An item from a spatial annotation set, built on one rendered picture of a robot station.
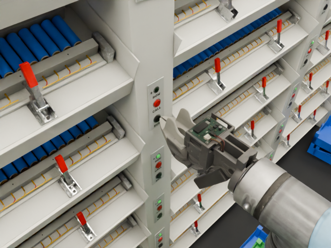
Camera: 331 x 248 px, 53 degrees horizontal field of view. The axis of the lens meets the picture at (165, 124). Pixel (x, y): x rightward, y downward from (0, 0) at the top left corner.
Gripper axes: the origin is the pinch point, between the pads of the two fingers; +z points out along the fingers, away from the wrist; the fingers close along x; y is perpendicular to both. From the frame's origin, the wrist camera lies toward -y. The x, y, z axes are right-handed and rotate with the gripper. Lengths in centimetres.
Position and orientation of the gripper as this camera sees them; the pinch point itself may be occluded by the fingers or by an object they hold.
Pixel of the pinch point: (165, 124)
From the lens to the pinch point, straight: 67.9
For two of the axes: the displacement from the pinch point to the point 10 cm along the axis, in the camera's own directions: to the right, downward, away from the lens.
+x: -7.3, 4.9, -4.8
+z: -6.9, -5.2, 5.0
